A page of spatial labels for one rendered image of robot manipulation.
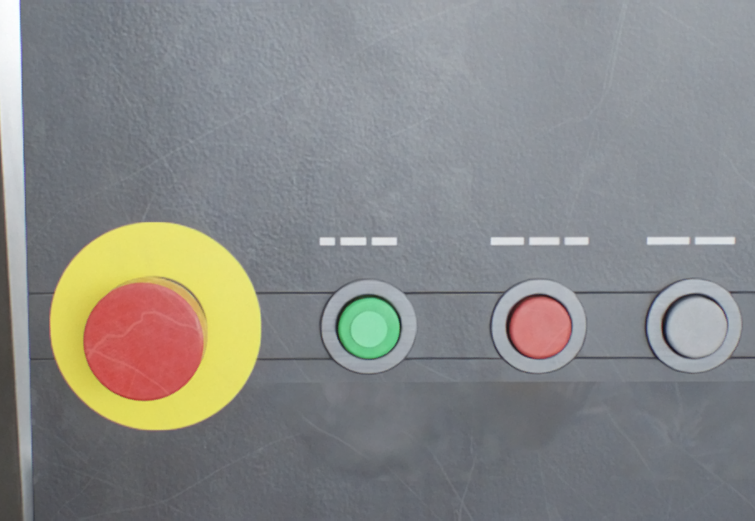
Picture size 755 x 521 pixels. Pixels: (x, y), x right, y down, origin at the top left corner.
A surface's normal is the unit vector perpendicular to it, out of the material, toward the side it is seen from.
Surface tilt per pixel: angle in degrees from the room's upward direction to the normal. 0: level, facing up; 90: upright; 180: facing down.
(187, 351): 90
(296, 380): 90
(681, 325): 90
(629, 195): 90
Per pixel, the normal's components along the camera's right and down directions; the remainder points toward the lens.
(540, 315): 0.01, 0.12
